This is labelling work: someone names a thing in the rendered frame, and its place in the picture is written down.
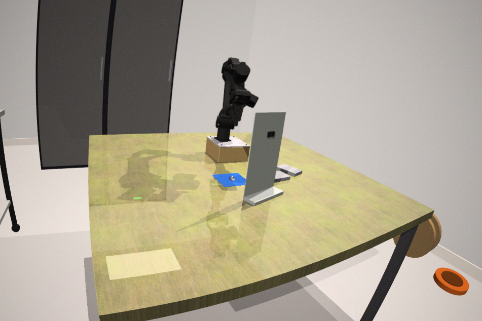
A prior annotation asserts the blue flat square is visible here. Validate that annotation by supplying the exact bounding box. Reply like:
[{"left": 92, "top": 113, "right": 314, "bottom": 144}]
[{"left": 212, "top": 173, "right": 246, "bottom": 187}]

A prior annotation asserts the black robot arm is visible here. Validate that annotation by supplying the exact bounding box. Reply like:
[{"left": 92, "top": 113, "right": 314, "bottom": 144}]
[{"left": 214, "top": 57, "right": 258, "bottom": 142}]

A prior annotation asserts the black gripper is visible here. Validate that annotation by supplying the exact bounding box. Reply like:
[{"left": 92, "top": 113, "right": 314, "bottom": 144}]
[{"left": 226, "top": 85, "right": 251, "bottom": 126}]

